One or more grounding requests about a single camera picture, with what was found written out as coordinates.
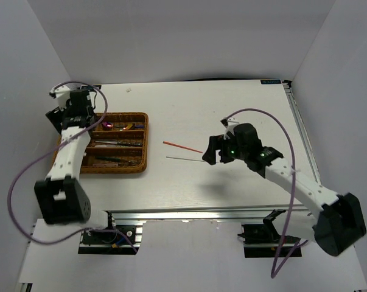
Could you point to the rainbow spoon plain handle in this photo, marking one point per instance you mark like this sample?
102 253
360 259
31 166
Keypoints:
107 125

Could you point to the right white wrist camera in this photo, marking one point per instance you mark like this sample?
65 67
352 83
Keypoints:
229 124

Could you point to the blue label right corner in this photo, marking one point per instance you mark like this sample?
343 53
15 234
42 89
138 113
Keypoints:
271 82

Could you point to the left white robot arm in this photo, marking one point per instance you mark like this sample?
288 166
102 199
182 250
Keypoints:
61 198

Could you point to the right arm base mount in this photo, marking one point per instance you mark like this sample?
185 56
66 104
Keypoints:
260 240

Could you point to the orange chopstick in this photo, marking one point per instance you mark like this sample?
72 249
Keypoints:
182 147

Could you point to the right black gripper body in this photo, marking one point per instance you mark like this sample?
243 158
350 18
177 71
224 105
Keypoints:
231 152

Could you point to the fork with pink handle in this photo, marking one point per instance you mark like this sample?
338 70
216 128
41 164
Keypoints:
115 164

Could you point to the wicker cutlery tray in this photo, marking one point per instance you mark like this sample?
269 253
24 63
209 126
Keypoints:
99 133

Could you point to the rainbow spoon ornate handle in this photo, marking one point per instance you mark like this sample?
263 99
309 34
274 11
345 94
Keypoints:
132 126

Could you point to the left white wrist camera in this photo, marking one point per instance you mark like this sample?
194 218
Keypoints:
61 95

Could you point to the aluminium table rail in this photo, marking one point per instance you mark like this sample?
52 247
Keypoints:
287 84

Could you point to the blue label left corner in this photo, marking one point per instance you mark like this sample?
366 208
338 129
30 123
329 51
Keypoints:
91 87

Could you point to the knife with green marbled handle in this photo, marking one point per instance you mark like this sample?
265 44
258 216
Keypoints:
119 149

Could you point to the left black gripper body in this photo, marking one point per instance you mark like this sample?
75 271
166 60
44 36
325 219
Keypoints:
67 113

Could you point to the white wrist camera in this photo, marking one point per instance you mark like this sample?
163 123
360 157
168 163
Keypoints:
229 124
61 95

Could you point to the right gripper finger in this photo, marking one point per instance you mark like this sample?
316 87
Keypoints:
217 143
210 156

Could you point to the knife with brown marbled handle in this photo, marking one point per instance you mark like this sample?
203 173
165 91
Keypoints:
120 143

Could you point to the white chopstick thin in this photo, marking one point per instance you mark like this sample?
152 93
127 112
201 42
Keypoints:
184 159

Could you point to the blue label corner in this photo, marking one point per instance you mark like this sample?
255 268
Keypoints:
91 87
271 82

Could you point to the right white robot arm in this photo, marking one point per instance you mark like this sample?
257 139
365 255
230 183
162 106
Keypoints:
335 222

